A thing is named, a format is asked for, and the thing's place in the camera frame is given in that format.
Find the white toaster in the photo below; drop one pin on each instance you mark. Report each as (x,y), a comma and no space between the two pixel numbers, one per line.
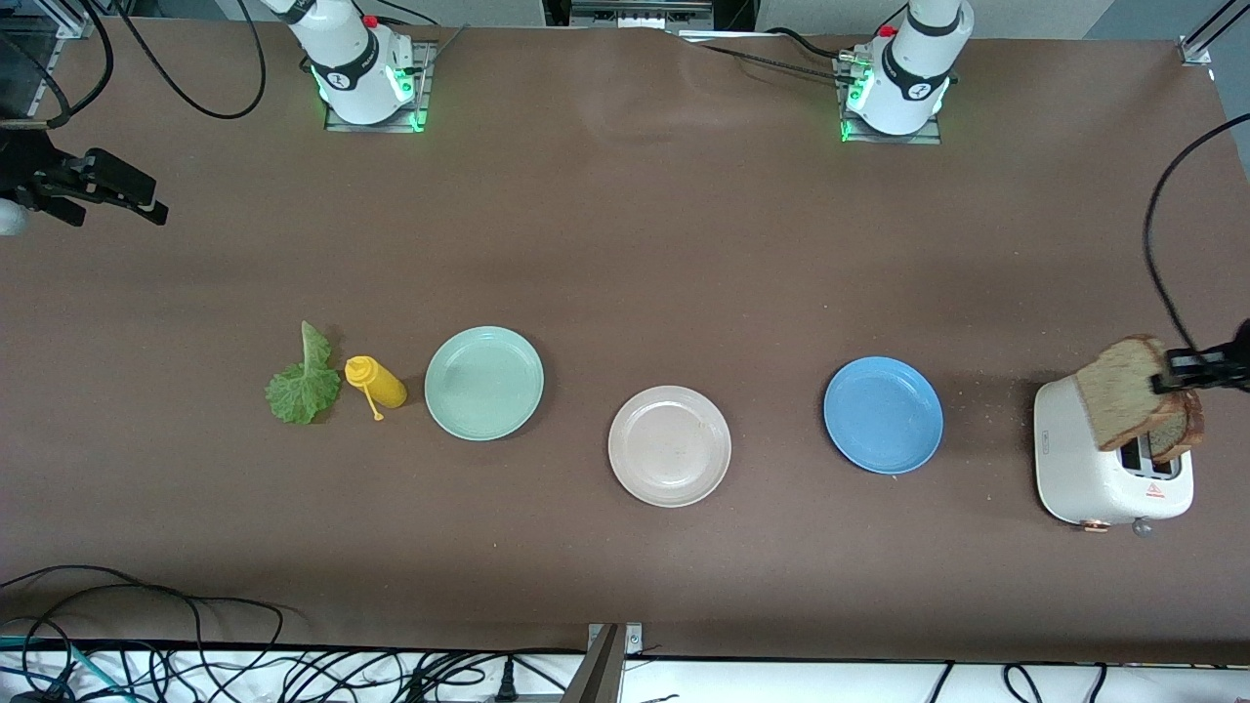
(1074,478)

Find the blue plate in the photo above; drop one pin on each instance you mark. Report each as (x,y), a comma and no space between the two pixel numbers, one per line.
(883,416)

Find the aluminium frame enclosure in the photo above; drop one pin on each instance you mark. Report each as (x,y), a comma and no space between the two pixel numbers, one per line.
(73,24)

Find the brown table cover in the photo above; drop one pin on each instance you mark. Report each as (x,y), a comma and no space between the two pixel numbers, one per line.
(625,244)

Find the grey metal bracket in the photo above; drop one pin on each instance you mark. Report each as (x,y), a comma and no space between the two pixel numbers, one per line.
(601,674)

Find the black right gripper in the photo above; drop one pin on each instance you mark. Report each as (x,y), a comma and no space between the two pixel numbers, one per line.
(21,168)

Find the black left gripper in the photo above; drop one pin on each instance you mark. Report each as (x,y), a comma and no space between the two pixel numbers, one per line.
(1232,370)

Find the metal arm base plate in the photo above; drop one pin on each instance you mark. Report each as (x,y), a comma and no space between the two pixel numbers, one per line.
(371,128)
(923,140)

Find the green lettuce leaf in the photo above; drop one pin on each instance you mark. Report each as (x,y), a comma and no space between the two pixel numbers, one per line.
(303,391)

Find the mint green plate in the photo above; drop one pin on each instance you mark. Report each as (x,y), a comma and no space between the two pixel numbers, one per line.
(483,384)

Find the aluminium corner profile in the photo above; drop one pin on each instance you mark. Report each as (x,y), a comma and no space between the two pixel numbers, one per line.
(1196,54)

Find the black power plug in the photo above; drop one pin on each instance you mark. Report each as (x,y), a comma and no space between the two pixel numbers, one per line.
(506,683)

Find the black and silver equipment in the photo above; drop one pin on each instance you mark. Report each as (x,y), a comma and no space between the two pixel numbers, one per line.
(635,15)

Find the yellow squeeze bottle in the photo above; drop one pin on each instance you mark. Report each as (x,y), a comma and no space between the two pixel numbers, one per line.
(386,386)

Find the brown bread slice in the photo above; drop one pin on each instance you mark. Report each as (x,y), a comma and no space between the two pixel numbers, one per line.
(1123,395)
(1177,430)

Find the beige plate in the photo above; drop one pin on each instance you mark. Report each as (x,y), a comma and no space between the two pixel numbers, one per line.
(669,447)

